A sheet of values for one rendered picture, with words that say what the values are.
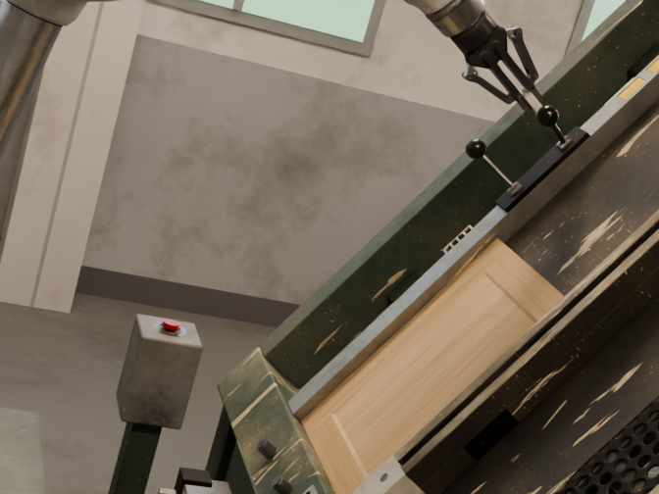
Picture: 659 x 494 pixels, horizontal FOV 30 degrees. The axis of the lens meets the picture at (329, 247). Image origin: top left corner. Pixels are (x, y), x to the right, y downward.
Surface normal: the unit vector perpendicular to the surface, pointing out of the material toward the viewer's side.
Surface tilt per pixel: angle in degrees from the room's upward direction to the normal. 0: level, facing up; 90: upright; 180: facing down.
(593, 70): 90
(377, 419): 58
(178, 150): 90
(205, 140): 90
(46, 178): 90
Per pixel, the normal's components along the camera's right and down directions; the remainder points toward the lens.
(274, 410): -0.64, -0.65
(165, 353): 0.24, 0.33
